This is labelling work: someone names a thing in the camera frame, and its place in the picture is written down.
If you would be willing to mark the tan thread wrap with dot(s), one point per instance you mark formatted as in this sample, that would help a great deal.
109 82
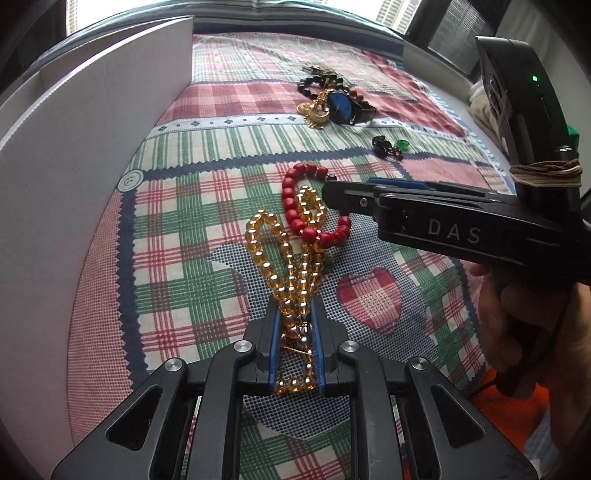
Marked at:
545 173

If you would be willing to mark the dark striped bedding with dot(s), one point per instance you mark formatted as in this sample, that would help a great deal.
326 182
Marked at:
231 21

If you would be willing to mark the white storage box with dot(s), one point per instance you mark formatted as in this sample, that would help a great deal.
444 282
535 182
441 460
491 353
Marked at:
69 184

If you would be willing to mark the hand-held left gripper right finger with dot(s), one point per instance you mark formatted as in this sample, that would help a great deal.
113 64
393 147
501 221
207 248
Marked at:
319 344

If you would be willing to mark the green gemstone pendant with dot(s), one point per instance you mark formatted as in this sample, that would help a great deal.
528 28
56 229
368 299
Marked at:
402 146

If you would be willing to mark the metal keyring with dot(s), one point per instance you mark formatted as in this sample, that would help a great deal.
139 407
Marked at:
318 70

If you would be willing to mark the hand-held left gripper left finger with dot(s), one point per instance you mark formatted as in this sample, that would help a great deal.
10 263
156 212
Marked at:
275 344

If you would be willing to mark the window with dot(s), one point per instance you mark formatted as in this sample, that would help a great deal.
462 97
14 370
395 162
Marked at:
138 9

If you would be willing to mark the blue dial black wristwatch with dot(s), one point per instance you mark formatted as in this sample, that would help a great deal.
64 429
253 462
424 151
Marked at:
339 107

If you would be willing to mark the person's right hand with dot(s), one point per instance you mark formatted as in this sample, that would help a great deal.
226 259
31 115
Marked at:
508 323

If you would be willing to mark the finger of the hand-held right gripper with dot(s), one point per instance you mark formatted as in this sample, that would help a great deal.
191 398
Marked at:
415 183
346 198

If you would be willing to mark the dark clip with green charm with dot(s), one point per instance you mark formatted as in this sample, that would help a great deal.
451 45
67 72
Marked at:
381 145

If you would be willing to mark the orange cloth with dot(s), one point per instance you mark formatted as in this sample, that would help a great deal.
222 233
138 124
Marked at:
517 420

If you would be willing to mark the beige cloth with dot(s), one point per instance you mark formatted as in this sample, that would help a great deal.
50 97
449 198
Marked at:
482 113

